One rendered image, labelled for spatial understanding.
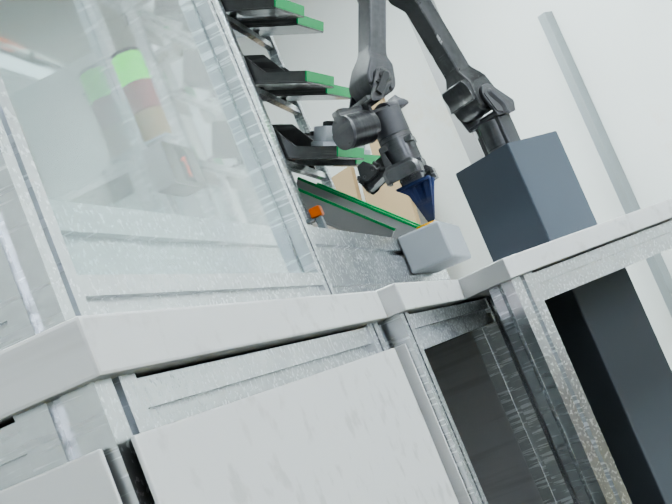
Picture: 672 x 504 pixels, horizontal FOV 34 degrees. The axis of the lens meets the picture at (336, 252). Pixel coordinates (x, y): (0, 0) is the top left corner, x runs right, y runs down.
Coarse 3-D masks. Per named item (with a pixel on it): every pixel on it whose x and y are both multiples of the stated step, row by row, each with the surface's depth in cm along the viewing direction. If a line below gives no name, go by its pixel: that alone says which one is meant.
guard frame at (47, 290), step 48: (0, 96) 58; (240, 96) 105; (0, 144) 56; (0, 192) 56; (288, 192) 105; (0, 240) 56; (48, 240) 57; (0, 288) 56; (48, 288) 55; (96, 288) 59; (144, 288) 65; (192, 288) 72; (240, 288) 81; (288, 288) 94; (0, 336) 56
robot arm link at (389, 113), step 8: (392, 96) 188; (384, 104) 185; (392, 104) 185; (400, 104) 187; (376, 112) 184; (384, 112) 184; (392, 112) 184; (400, 112) 185; (384, 120) 184; (392, 120) 184; (400, 120) 184; (384, 128) 184; (392, 128) 184; (400, 128) 184; (408, 128) 185; (384, 136) 184
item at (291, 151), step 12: (276, 132) 216; (288, 132) 229; (300, 132) 228; (288, 144) 215; (300, 144) 228; (288, 156) 215; (300, 156) 214; (312, 156) 213; (324, 156) 212; (336, 156) 211; (348, 156) 216; (360, 156) 221
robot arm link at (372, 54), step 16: (368, 0) 191; (384, 0) 193; (368, 16) 190; (384, 16) 191; (368, 32) 189; (384, 32) 190; (368, 48) 187; (384, 48) 189; (368, 64) 184; (384, 64) 186; (352, 80) 188; (368, 80) 183; (352, 96) 188; (384, 96) 186
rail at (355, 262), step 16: (320, 240) 124; (336, 240) 131; (352, 240) 139; (368, 240) 148; (384, 240) 159; (320, 256) 121; (336, 256) 128; (352, 256) 135; (368, 256) 144; (384, 256) 154; (400, 256) 165; (336, 272) 125; (352, 272) 132; (368, 272) 140; (384, 272) 149; (400, 272) 160; (336, 288) 125; (352, 288) 132; (368, 288) 140
